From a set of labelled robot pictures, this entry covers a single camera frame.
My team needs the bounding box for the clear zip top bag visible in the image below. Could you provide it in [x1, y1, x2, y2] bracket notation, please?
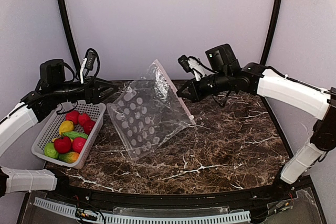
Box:
[107, 60, 196, 161]

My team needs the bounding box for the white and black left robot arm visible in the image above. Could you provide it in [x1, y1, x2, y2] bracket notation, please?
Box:
[1, 59, 119, 196]

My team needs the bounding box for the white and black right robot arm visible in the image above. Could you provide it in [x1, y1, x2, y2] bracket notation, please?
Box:
[176, 44, 335, 185]

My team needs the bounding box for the white plastic basket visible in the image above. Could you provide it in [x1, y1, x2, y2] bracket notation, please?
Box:
[31, 100, 106, 169]

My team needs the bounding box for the red toy apple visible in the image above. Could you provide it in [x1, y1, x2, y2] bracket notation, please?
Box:
[66, 110, 80, 125]

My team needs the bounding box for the red toy fruit right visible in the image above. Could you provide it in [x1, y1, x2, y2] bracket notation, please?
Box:
[82, 120, 96, 135]

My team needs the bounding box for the red toy fruit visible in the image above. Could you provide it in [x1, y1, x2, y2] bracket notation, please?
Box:
[72, 137, 87, 153]
[82, 120, 96, 135]

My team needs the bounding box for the yellow toy lemon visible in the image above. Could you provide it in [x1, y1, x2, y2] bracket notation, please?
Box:
[58, 120, 74, 135]

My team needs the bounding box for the red toy fruit front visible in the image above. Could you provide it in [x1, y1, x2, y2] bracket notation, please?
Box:
[72, 137, 87, 153]

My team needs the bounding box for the red toy tomato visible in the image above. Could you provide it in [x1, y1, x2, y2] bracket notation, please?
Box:
[54, 136, 72, 154]

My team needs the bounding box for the green orange toy mango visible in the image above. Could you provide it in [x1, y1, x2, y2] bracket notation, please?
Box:
[58, 152, 79, 164]

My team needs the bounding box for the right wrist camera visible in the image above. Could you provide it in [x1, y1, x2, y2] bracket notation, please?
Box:
[177, 55, 207, 81]

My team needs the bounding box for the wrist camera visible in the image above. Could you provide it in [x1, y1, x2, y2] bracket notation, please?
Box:
[177, 55, 207, 81]
[76, 48, 100, 84]

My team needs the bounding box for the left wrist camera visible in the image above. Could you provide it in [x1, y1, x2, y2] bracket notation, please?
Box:
[76, 48, 100, 84]

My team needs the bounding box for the black front rail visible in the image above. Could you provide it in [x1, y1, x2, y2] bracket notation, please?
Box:
[47, 164, 311, 210]

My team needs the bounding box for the black left frame post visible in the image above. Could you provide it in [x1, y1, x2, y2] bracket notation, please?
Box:
[57, 0, 80, 70]

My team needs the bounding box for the black frame post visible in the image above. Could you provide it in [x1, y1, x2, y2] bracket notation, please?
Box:
[57, 0, 80, 70]
[260, 0, 282, 66]

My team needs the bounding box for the white slotted cable duct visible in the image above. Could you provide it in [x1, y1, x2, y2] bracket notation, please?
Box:
[34, 197, 251, 223]

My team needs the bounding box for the black right frame post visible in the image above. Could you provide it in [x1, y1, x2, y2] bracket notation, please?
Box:
[260, 0, 282, 66]

